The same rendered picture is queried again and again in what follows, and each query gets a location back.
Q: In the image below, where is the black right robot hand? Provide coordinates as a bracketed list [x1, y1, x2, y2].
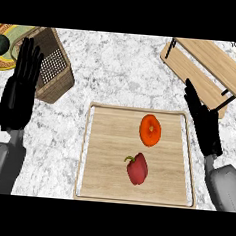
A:
[178, 77, 229, 158]

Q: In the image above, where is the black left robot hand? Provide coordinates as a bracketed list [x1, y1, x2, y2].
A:
[0, 35, 46, 134]

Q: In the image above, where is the wooden tiered shelf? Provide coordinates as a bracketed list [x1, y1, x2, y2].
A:
[155, 36, 236, 121]

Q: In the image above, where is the pale wooden tray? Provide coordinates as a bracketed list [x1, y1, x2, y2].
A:
[72, 101, 204, 210]

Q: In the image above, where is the red bell pepper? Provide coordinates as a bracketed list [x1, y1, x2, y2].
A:
[122, 151, 150, 186]

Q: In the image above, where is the brown wicker basket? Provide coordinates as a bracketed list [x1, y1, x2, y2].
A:
[5, 24, 80, 106]

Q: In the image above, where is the yellow patterned plate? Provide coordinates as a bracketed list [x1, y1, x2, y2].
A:
[0, 23, 41, 74]

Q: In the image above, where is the dark green round vegetable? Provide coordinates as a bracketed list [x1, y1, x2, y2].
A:
[0, 35, 12, 58]

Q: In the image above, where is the orange round fruit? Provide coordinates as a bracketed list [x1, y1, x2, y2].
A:
[138, 113, 163, 148]

